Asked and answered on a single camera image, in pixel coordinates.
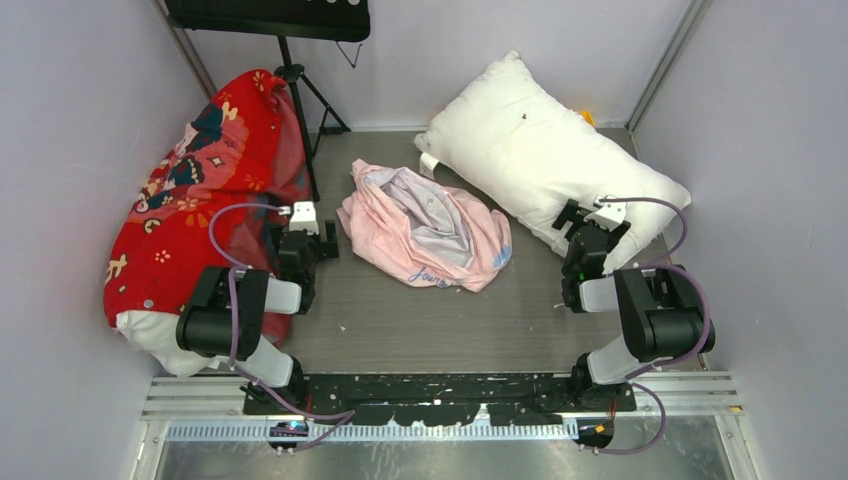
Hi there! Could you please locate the white pillow in red case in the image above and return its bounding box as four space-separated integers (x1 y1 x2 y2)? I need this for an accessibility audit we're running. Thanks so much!
116 310 220 377

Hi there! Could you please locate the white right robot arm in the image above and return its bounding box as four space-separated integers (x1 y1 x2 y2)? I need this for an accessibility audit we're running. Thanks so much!
552 197 715 411

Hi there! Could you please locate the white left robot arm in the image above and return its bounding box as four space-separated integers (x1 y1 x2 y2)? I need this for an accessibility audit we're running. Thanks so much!
176 220 339 414

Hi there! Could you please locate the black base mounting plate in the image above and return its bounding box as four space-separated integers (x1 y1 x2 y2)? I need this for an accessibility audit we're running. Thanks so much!
242 373 636 427

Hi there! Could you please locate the red patterned pillowcase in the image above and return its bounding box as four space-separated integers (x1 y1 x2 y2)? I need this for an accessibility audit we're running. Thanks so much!
103 69 312 327

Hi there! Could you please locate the white pillow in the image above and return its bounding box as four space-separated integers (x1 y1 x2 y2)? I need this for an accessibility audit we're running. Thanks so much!
414 50 692 272
116 310 220 377

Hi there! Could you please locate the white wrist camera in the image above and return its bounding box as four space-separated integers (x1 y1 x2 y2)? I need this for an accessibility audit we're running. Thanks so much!
277 201 320 235
586 196 627 231

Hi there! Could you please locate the pink pillowcase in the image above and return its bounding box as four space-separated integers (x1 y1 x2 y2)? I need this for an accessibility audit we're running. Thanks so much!
337 159 513 292

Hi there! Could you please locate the aluminium rail frame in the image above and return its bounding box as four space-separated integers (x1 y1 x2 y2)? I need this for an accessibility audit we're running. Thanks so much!
141 372 744 443

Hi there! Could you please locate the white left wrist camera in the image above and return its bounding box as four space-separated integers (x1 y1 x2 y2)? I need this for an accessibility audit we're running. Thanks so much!
277 201 320 235

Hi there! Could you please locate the yellow tray with black knob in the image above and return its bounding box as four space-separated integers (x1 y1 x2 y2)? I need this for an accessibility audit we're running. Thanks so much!
579 111 595 126

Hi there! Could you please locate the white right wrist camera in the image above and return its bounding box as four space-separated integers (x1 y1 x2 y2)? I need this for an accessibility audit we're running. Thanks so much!
586 196 627 231

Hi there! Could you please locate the black tripod stand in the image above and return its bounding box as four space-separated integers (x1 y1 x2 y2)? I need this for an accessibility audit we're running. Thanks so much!
274 36 352 202

